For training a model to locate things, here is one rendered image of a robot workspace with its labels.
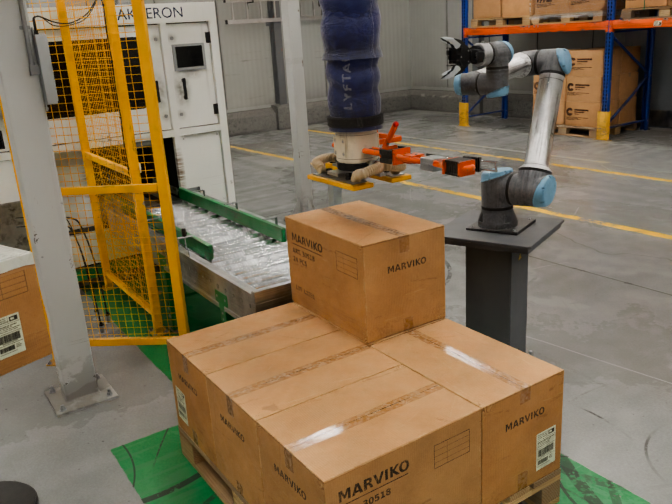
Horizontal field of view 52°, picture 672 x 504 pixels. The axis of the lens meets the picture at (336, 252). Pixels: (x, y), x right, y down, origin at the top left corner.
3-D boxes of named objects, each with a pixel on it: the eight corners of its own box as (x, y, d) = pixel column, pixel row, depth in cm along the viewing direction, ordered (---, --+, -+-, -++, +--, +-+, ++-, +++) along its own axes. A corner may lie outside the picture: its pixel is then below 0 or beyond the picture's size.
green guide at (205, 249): (109, 211, 500) (107, 199, 497) (124, 209, 505) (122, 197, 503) (196, 263, 372) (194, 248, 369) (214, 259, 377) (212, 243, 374)
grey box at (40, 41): (38, 102, 321) (25, 35, 312) (50, 101, 324) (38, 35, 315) (48, 104, 305) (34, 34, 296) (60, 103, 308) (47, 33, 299)
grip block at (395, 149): (378, 163, 262) (377, 147, 260) (398, 159, 267) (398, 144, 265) (392, 165, 255) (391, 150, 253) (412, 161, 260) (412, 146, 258)
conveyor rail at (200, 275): (108, 232, 503) (104, 207, 497) (115, 231, 505) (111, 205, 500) (254, 332, 318) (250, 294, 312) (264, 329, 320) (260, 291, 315)
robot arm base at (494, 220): (484, 218, 348) (483, 199, 345) (521, 220, 339) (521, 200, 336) (472, 228, 332) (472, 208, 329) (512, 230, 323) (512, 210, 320)
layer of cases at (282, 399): (178, 424, 295) (165, 339, 283) (366, 355, 346) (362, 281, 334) (332, 599, 199) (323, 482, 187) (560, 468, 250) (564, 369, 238)
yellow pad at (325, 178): (307, 179, 290) (306, 167, 289) (326, 175, 296) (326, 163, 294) (353, 191, 263) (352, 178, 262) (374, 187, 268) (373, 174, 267)
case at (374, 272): (291, 300, 315) (284, 216, 303) (363, 279, 335) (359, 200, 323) (367, 344, 267) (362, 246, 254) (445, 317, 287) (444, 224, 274)
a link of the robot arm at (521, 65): (520, 49, 335) (449, 72, 288) (545, 47, 327) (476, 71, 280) (521, 73, 339) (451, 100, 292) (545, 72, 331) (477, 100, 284)
